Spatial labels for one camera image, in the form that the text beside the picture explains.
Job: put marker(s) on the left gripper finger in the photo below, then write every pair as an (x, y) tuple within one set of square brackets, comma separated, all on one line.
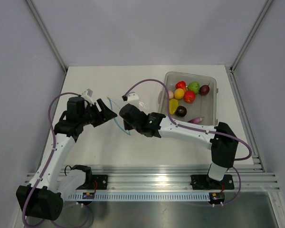
[(106, 112), (102, 119)]

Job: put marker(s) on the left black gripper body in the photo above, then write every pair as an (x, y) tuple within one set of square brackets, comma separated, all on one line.
[(87, 117)]

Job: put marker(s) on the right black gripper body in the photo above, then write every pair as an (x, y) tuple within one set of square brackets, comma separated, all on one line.
[(137, 128)]

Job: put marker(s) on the dark purple toy mangosteen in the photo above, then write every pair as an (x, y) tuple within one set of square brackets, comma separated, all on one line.
[(181, 111)]

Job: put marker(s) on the purple toy eggplant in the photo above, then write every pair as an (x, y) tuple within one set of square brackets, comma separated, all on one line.
[(196, 120)]

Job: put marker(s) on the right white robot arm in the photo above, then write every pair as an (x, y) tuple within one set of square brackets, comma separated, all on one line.
[(220, 140)]

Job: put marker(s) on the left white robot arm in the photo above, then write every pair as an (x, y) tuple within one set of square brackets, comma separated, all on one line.
[(43, 197)]

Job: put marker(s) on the pink toy peach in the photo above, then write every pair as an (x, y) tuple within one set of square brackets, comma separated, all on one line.
[(170, 94)]

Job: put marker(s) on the orange toy fruit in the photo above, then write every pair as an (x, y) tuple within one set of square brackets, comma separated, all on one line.
[(179, 93)]

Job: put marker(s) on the clear grey plastic bin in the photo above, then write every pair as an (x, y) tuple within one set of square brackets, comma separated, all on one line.
[(203, 106)]

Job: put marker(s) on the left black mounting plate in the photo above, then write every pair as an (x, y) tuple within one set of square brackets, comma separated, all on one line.
[(99, 182)]

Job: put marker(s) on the black mounting plate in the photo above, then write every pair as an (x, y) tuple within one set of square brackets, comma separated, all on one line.
[(203, 182), (99, 182)]

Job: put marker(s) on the green toy fruit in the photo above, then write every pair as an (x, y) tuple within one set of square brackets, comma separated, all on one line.
[(194, 86)]

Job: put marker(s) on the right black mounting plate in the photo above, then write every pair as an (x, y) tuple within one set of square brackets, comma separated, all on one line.
[(203, 182)]

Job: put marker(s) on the left small circuit board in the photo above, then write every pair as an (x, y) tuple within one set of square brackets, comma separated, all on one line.
[(88, 195)]

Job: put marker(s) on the small circuit board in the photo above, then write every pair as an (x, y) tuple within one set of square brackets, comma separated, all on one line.
[(217, 198), (88, 195)]

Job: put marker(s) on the right small circuit board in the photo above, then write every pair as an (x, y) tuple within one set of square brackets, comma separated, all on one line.
[(217, 198)]

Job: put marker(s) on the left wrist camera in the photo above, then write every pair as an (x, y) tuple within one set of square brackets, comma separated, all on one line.
[(87, 95)]

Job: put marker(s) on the white slotted cable duct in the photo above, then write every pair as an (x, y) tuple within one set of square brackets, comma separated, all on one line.
[(143, 196)]

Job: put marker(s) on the left aluminium frame post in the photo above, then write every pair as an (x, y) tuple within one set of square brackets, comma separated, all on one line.
[(42, 27)]

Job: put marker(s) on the aluminium frame post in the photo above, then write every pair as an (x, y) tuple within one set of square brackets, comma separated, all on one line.
[(261, 16), (42, 27)]

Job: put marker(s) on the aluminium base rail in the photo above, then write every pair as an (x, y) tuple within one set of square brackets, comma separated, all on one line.
[(251, 178)]

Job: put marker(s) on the right aluminium frame post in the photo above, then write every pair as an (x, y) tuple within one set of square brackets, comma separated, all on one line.
[(261, 16)]

